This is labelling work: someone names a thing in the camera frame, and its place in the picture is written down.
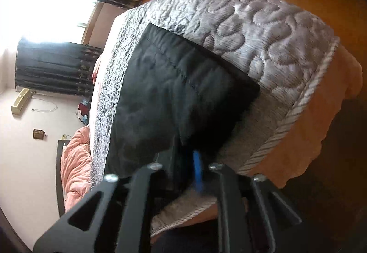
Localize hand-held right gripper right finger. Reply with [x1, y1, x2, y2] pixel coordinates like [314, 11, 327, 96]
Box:
[193, 151, 301, 253]

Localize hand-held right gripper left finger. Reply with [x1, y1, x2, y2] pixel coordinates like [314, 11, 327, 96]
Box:
[33, 135, 193, 253]

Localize black pants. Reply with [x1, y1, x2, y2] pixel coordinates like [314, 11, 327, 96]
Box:
[103, 23, 261, 185]

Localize pink comforter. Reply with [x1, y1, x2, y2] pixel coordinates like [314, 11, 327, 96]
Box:
[60, 124, 95, 212]

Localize pile of colourful clothes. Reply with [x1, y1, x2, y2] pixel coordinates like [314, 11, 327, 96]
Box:
[76, 98, 92, 124]

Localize dark wooden headboard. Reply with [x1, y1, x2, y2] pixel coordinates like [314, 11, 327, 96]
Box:
[54, 139, 69, 217]

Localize peach bed sheet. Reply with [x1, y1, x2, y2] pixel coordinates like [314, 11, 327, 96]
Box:
[91, 44, 363, 226]

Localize grey quilted bedspread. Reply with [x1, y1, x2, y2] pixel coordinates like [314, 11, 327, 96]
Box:
[89, 0, 340, 239]

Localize bright window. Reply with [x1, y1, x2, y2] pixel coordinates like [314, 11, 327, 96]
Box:
[0, 0, 98, 47]

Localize white cable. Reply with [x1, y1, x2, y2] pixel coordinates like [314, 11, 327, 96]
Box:
[31, 98, 58, 113]

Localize beige wall box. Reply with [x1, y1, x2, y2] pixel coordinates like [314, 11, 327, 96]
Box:
[11, 87, 31, 116]

